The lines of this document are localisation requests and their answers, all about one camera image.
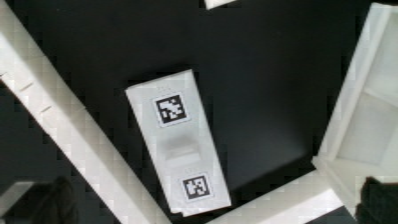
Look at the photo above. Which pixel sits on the white cabinet body box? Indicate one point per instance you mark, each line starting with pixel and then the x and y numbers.
pixel 357 152

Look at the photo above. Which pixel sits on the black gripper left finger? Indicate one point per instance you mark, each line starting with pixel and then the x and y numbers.
pixel 39 203

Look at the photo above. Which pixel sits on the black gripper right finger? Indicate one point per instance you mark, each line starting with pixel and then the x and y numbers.
pixel 377 208

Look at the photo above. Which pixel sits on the white table border rail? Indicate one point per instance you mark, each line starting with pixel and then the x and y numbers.
pixel 301 201

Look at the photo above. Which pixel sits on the white block piece top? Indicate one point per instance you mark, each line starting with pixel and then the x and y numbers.
pixel 214 3

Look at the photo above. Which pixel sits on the white door panel with tags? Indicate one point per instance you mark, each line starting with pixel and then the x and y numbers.
pixel 169 113

